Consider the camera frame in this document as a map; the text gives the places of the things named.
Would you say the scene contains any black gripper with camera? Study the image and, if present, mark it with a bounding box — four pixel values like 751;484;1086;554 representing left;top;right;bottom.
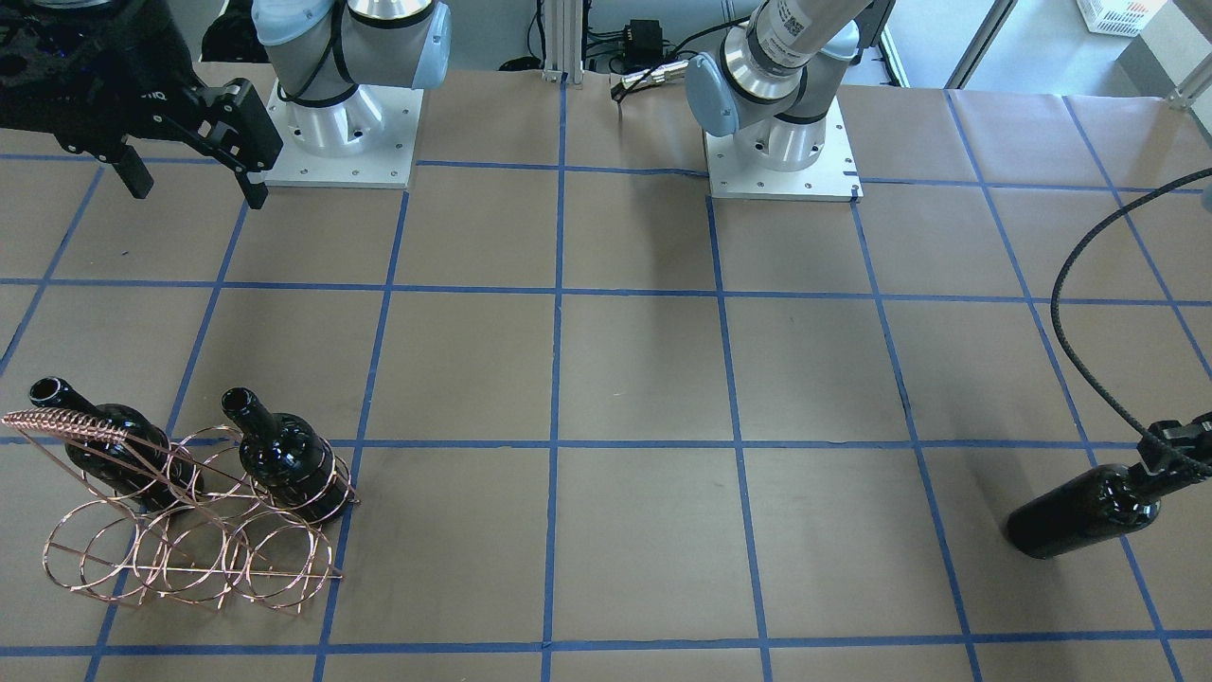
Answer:
1139;413;1211;485

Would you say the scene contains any black gripper over rack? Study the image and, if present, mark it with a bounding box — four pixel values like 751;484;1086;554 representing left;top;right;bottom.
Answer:
2;1;284;210

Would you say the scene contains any dark wine bottle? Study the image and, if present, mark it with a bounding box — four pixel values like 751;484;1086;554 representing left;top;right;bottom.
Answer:
1006;463;1161;560

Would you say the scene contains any robot arm over wine rack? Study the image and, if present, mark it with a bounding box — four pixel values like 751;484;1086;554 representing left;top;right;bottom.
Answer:
1;1;452;210

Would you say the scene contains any robot arm carrying bottle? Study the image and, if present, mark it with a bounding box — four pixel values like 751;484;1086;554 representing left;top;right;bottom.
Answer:
686;1;1210;482

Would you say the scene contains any dark bottle in rack outer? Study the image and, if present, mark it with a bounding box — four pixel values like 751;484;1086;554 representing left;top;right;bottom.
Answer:
27;376;206;512

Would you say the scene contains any dark bottle in rack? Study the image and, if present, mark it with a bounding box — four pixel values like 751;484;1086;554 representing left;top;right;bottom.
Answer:
221;386;351;525
27;376;206;512

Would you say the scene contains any dark bottle in rack inner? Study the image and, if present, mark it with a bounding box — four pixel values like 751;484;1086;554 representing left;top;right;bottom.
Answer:
221;386;351;525

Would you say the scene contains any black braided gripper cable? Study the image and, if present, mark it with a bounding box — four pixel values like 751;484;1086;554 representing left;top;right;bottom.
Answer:
1050;167;1212;454

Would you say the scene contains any white base plate rack side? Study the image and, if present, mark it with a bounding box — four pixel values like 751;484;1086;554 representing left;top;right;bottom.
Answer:
261;85;425;190

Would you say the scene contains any copper wire wine rack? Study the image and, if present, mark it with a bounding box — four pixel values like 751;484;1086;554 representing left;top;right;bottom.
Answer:
2;407;345;613

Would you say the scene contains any aluminium frame post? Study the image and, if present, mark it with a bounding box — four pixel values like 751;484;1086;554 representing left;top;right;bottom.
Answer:
537;1;588;88

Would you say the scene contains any white base plate bottle side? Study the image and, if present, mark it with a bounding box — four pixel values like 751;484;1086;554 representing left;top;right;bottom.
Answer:
703;99;864;204

